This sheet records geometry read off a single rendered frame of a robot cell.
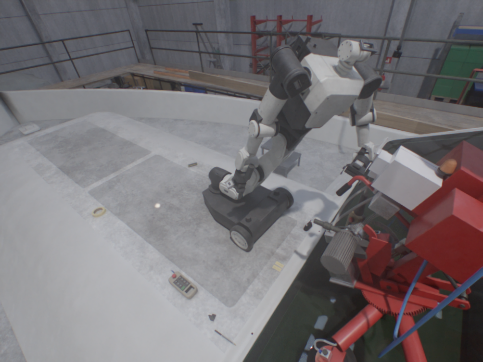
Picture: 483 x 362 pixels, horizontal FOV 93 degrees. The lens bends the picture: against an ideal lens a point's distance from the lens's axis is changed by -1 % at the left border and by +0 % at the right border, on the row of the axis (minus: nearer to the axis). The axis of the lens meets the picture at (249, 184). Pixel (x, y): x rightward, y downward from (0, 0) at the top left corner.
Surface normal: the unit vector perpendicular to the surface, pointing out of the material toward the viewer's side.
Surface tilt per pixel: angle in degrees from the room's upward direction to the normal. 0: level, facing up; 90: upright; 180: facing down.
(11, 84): 41
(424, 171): 17
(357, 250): 26
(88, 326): 36
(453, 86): 90
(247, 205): 0
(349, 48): 78
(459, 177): 90
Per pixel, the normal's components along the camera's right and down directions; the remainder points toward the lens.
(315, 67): -0.31, -0.24
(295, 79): 0.36, 0.87
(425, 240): -0.60, 0.53
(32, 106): 0.03, 0.63
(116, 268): -0.13, -0.70
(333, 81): 0.50, 0.28
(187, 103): -0.28, 0.61
